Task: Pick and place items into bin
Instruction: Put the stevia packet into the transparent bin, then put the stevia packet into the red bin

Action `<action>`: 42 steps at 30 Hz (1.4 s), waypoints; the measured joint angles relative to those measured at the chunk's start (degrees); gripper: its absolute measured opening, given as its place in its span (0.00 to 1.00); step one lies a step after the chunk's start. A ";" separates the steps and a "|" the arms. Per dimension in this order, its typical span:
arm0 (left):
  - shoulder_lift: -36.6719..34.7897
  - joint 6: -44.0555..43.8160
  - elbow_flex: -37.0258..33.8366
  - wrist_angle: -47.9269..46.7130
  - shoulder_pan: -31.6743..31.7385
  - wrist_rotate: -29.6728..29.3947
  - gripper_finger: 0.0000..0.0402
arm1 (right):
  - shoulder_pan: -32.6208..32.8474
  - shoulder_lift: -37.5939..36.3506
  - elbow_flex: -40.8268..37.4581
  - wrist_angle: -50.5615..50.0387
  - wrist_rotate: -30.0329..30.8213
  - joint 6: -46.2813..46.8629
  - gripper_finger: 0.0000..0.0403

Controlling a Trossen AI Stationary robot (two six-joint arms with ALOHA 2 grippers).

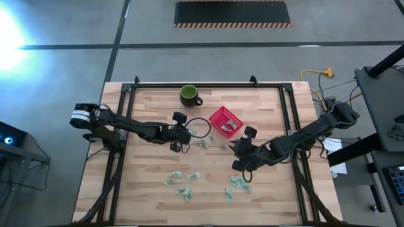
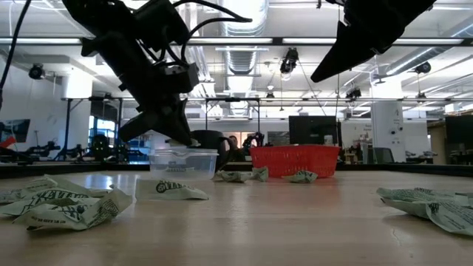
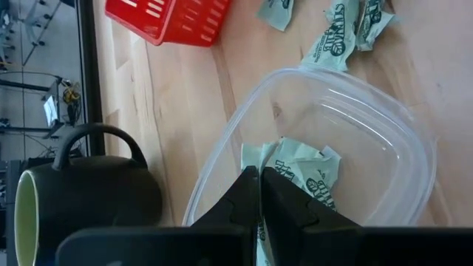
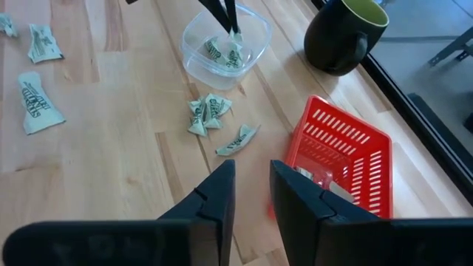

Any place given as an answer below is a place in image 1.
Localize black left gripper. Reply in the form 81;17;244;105
159;125;192;154

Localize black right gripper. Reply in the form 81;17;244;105
229;138;269;173

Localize clear plastic container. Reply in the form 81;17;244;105
184;123;199;139

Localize red slotted plastic basket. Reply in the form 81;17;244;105
208;105;245;139

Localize black mug green inside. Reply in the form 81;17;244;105
179;84;204;108

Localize white paper sheet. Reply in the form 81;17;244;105
323;137;348;176

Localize black cart beam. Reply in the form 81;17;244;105
327;132;384;167

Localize black mat hazard stripes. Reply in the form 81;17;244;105
174;0;292;28

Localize black metal stand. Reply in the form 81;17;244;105
0;141;51;218

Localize grey cart top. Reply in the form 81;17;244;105
353;64;404;154

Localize black keypad device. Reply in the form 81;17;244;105
383;165;404;206

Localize small black cart object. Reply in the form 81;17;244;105
387;124;404;143

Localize black device blue light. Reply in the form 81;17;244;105
0;121;28;149

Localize black pole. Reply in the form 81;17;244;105
367;44;404;79

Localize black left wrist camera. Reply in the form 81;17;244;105
172;111;188;127

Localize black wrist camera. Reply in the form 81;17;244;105
244;125;258;141
172;111;188;127

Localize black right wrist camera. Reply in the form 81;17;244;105
244;125;258;141

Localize black left camera cable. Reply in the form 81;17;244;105
184;117;211;139

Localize black metal table frame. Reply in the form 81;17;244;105
94;75;335;226

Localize black right cable bundle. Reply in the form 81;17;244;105
292;157;340;224

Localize black cable bundle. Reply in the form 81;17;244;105
292;157;340;224
75;148;127;224

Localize black left cable bundle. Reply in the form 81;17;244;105
75;148;127;224

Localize black cable tangle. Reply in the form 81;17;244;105
312;72;359;111

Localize yellow extension cord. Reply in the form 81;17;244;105
299;67;335;111

